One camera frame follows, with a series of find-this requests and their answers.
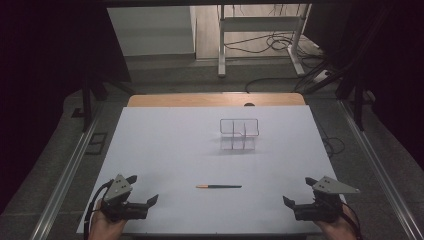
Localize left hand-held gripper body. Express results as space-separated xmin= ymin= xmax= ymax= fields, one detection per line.
xmin=100 ymin=174 xmax=149 ymax=223

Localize white metal desk frame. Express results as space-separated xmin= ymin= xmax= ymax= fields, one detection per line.
xmin=217 ymin=3 xmax=313 ymax=79

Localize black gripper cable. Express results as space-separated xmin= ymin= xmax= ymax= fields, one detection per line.
xmin=340 ymin=202 xmax=364 ymax=240
xmin=83 ymin=179 xmax=115 ymax=240

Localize tangle of black floor cables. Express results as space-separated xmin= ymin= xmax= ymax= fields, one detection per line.
xmin=223 ymin=30 xmax=323 ymax=55

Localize person's left hand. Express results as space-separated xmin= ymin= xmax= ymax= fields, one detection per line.
xmin=88 ymin=210 xmax=128 ymax=240

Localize person's right hand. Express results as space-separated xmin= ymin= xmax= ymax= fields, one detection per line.
xmin=314 ymin=208 xmax=358 ymax=240

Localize thin black looped cable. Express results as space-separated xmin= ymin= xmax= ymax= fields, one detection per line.
xmin=320 ymin=134 xmax=346 ymax=158

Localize aluminium floor rail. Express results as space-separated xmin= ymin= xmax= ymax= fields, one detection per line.
xmin=37 ymin=101 xmax=105 ymax=240
xmin=337 ymin=99 xmax=424 ymax=240

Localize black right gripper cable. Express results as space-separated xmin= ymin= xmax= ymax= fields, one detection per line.
xmin=340 ymin=202 xmax=364 ymax=240

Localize white cabinet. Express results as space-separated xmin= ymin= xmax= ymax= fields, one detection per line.
xmin=106 ymin=5 xmax=198 ymax=58

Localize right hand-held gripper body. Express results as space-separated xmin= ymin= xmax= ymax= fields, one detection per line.
xmin=294 ymin=175 xmax=361 ymax=224

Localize orange and dark pen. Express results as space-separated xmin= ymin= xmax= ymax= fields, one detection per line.
xmin=195 ymin=184 xmax=243 ymax=190

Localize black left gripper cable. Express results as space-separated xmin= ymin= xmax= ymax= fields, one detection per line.
xmin=83 ymin=179 xmax=115 ymax=240

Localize black metal stand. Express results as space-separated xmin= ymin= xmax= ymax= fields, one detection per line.
xmin=71 ymin=64 xmax=136 ymax=133
xmin=334 ymin=63 xmax=376 ymax=132

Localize white power strip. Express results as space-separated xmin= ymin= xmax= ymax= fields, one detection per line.
xmin=312 ymin=69 xmax=332 ymax=84

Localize clear acrylic organizer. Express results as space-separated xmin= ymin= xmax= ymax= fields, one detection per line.
xmin=218 ymin=117 xmax=261 ymax=151

